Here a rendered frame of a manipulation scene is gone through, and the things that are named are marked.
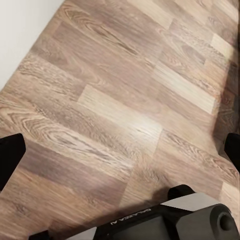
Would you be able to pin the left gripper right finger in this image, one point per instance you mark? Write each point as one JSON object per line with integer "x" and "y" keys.
{"x": 232, "y": 149}

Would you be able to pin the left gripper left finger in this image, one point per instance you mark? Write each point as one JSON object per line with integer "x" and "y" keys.
{"x": 12, "y": 150}

